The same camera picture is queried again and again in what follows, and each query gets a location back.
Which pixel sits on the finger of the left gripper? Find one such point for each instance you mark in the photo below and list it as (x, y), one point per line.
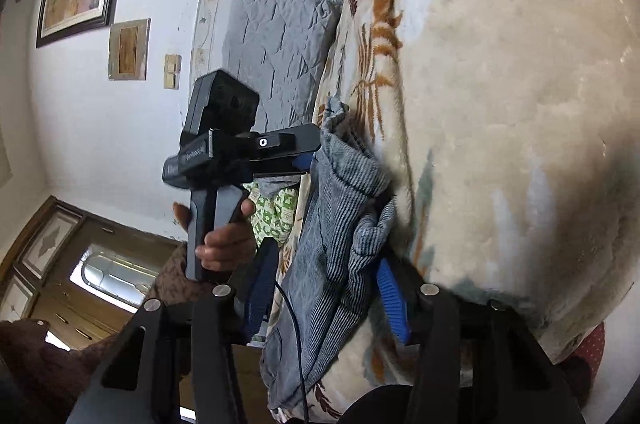
(282, 166)
(270, 141)

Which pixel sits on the grey quilted pillow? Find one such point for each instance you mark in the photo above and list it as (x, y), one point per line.
(278, 48)

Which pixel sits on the person's left hand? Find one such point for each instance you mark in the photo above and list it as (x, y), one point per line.
(231, 246)

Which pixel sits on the leaf pattern fleece blanket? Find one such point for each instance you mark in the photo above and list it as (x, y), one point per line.
(511, 130)

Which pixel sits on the wall light switch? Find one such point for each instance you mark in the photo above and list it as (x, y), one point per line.
(172, 69)

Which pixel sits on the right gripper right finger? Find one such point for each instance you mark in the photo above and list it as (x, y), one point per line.
(478, 363)

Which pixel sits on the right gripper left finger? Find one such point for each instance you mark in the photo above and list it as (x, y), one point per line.
(138, 380)

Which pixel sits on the green patterned quilt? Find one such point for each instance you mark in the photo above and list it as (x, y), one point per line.
(273, 218)

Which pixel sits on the grey denim pants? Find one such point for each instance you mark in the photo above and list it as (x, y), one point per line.
(348, 218)

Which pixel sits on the small framed picture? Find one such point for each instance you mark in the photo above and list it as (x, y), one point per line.
(128, 50)

